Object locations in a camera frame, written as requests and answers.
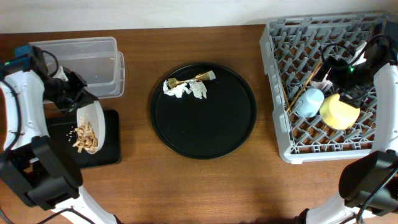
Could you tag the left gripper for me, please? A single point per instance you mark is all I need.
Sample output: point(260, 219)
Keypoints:
point(83, 98)

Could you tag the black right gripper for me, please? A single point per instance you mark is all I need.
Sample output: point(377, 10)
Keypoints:
point(333, 73)

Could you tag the grey plate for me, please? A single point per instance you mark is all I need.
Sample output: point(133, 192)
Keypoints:
point(94, 114)

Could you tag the pink cup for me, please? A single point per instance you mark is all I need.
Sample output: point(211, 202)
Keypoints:
point(320, 81)

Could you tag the yellow bowl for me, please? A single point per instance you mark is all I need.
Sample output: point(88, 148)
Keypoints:
point(337, 114)

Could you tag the wooden chopstick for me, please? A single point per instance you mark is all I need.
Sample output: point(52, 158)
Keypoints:
point(305, 85)
point(286, 99)

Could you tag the food scraps and rice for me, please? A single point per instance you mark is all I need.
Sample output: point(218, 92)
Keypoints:
point(85, 137)

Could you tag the light blue cup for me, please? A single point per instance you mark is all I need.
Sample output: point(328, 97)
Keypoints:
point(310, 102)

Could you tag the gold foil wrapper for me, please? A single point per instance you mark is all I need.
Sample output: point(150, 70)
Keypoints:
point(206, 76)

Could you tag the white tissue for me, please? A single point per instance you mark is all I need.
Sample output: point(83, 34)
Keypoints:
point(197, 89)

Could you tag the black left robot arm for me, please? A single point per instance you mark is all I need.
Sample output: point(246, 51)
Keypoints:
point(32, 165)

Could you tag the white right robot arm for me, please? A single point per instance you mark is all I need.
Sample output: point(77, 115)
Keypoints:
point(370, 184)

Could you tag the grey dishwasher rack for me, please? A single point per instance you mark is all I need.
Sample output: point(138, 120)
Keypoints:
point(291, 48)

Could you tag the clear plastic bin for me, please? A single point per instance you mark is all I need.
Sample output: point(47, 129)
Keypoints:
point(96, 59)

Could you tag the black rectangular tray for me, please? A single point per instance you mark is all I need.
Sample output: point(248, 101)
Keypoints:
point(61, 131)

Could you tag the round black tray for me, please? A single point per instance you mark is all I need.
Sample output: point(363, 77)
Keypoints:
point(208, 127)

